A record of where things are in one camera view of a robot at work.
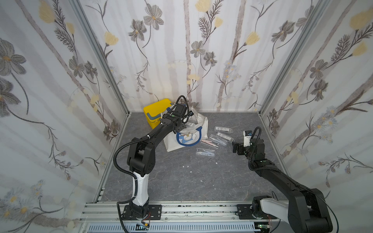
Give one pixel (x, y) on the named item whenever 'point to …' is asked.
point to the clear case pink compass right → (210, 142)
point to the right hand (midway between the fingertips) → (242, 140)
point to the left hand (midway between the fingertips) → (179, 120)
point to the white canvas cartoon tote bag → (196, 130)
